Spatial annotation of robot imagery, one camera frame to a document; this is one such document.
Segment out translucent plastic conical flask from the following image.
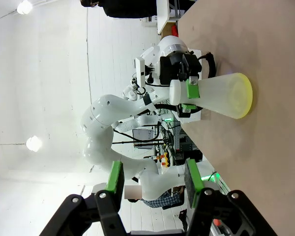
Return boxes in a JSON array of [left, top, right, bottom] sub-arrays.
[[180, 73, 253, 120]]

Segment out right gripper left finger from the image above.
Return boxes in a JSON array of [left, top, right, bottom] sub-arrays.
[[39, 161, 128, 236]]

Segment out person in plaid shirt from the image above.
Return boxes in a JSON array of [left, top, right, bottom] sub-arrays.
[[127, 185, 187, 209]]

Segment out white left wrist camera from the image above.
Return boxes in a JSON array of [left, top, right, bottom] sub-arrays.
[[134, 57, 147, 89]]

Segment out person in black sweater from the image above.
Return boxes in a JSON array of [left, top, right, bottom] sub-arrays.
[[80, 0, 158, 18]]

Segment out round ceiling lamp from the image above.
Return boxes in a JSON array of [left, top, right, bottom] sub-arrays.
[[26, 135, 43, 152], [16, 0, 33, 15]]

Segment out white empty side table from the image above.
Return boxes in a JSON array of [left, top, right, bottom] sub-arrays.
[[156, 0, 177, 35]]

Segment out white round flask cap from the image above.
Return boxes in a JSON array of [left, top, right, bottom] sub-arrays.
[[169, 80, 183, 105]]

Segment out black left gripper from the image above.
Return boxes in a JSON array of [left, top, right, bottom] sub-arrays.
[[159, 53, 203, 118]]

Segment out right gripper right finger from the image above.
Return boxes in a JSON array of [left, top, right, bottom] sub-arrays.
[[184, 158, 278, 236]]

